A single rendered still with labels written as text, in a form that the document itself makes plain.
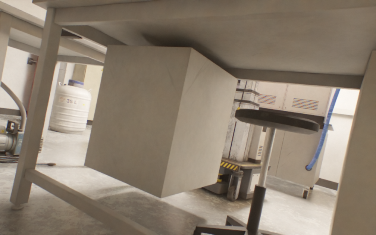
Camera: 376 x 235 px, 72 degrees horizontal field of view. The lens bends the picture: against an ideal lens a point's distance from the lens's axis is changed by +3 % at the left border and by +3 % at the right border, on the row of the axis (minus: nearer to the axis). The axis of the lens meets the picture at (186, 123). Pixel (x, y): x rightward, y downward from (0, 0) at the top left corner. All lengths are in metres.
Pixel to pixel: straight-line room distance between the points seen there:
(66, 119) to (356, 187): 3.39
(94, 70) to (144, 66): 4.14
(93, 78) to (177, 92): 4.30
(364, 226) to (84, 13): 1.13
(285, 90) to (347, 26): 1.99
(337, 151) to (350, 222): 3.04
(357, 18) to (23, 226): 1.29
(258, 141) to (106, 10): 1.55
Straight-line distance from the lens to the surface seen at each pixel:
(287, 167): 2.71
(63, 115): 3.74
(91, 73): 5.24
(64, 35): 1.47
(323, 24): 0.88
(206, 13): 0.75
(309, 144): 2.68
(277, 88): 2.86
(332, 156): 3.88
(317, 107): 2.77
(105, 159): 1.27
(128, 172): 1.17
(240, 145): 2.01
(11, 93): 2.21
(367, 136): 0.84
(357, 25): 0.88
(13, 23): 1.72
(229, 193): 1.90
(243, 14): 0.70
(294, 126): 1.03
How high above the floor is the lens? 0.53
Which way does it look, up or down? 1 degrees down
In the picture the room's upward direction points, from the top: 12 degrees clockwise
